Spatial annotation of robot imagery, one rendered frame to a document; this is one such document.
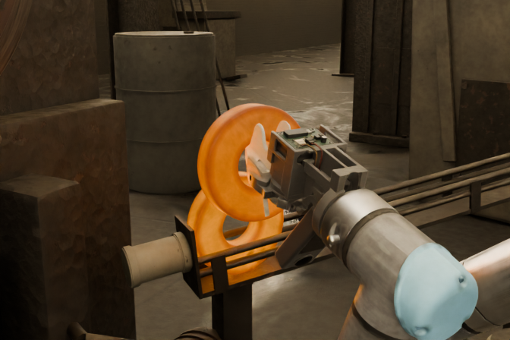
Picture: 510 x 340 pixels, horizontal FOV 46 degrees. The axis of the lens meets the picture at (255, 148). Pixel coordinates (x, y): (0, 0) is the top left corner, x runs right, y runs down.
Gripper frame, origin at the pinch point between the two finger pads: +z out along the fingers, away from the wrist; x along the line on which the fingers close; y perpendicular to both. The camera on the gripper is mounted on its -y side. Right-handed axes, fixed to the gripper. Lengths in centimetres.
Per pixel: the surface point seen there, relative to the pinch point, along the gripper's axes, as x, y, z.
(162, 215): -60, -137, 177
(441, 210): -41.2, -19.0, 1.0
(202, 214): 4.7, -12.2, 4.4
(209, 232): 3.6, -15.1, 3.6
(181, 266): 8.2, -19.2, 2.6
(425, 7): -183, -27, 156
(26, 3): 25.5, 16.1, 13.2
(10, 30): 27.7, 13.5, 11.1
